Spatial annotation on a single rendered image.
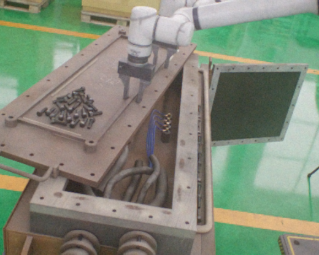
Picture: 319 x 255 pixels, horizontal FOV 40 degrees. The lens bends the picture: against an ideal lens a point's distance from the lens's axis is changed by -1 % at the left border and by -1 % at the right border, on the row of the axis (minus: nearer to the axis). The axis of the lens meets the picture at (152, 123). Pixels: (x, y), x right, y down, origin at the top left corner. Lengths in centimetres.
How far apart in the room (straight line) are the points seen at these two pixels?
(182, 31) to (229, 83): 114
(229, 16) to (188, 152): 50
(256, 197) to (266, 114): 94
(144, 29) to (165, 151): 46
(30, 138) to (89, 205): 33
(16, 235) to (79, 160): 28
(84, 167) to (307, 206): 264
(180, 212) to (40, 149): 47
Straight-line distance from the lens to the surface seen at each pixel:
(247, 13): 163
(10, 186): 341
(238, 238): 323
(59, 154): 139
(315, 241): 296
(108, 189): 138
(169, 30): 154
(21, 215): 138
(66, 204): 124
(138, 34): 157
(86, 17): 660
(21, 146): 142
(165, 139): 172
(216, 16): 164
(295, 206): 369
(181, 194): 133
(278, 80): 280
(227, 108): 272
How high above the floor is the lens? 217
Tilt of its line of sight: 31 degrees down
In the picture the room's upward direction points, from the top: 9 degrees clockwise
